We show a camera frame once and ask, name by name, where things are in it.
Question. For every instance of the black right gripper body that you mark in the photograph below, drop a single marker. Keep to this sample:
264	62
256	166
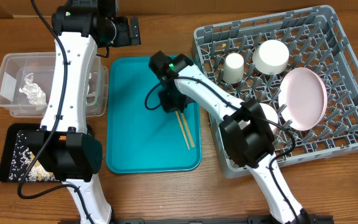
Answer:
176	99

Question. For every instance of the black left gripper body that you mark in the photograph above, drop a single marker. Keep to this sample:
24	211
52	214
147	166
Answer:
118	34

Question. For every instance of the wooden chopstick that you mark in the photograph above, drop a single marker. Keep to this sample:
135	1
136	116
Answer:
190	138
182	129

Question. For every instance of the cream plastic cup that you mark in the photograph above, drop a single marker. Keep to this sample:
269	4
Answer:
233	68

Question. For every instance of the small pink bowl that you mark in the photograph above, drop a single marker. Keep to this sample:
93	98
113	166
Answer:
269	113

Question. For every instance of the foil wrapper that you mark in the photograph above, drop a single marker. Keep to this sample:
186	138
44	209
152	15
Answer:
34	93

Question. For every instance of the cream bowl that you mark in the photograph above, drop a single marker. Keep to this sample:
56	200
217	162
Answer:
271	57

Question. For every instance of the clear plastic waste bin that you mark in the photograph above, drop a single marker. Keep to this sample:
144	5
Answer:
38	67

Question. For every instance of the grey dishwasher rack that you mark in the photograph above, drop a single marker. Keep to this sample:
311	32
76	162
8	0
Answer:
316	40

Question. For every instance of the pink plate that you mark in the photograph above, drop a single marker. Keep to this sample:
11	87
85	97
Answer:
305	98

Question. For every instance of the rice and peanut scraps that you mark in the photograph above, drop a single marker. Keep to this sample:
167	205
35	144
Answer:
21	158

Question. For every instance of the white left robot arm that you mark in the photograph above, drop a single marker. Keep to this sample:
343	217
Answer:
62	144

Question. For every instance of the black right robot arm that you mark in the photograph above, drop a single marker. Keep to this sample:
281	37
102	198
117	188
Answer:
246	128

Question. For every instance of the black waste tray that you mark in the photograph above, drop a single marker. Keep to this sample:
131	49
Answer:
9	146

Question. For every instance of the teal plastic tray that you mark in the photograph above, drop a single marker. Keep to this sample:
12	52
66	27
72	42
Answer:
141	137

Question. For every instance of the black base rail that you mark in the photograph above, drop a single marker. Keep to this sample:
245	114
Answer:
263	219

